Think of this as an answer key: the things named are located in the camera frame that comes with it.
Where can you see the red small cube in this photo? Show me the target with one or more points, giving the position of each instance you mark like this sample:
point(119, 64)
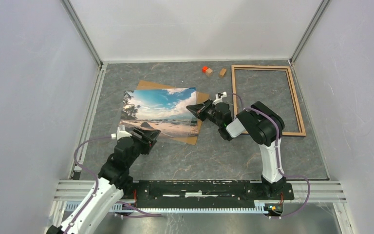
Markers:
point(205, 69)

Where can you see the white cable duct strip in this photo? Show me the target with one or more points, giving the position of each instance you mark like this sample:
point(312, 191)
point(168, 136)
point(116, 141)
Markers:
point(259, 208)

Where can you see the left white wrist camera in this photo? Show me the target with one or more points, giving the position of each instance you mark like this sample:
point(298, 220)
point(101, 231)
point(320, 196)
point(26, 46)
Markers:
point(120, 133)

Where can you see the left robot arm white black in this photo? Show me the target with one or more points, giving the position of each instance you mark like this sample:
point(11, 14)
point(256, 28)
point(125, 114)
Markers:
point(111, 182)

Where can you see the tan wooden cube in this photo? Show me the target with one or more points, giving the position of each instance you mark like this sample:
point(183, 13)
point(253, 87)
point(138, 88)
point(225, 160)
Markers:
point(209, 72)

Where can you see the tan wooden block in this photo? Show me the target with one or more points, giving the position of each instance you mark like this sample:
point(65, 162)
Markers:
point(222, 73)

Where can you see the beach landscape photo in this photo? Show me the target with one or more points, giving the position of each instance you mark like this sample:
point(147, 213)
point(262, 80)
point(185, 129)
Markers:
point(158, 109)

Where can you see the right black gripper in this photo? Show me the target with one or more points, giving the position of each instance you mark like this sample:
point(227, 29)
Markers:
point(198, 110)

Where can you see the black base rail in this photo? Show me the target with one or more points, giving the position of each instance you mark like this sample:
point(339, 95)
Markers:
point(185, 194)

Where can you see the wooden picture frame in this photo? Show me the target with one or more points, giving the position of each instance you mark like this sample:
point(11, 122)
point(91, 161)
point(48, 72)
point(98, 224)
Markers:
point(292, 88)

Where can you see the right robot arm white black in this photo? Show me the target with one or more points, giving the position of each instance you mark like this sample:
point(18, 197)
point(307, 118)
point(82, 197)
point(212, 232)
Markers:
point(262, 124)

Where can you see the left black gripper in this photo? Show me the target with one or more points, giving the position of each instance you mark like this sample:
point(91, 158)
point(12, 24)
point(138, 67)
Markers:
point(147, 139)

